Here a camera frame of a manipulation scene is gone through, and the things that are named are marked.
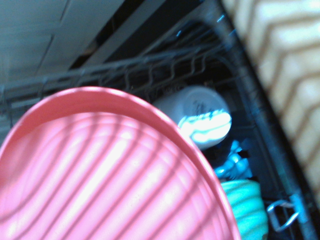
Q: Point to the pink plate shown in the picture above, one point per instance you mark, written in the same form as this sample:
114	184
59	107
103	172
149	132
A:
100	175

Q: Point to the white mug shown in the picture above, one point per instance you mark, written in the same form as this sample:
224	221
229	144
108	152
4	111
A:
200	112

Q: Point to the light blue plastic item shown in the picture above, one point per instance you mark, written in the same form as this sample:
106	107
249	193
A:
235	162

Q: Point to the green ribbed bowl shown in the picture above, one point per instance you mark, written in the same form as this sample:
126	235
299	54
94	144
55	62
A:
245	210

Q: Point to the chevron pattern towel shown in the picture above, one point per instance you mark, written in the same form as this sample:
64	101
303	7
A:
287	62

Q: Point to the white kitchen cabinet unit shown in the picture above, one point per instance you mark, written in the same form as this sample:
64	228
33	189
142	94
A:
37	30

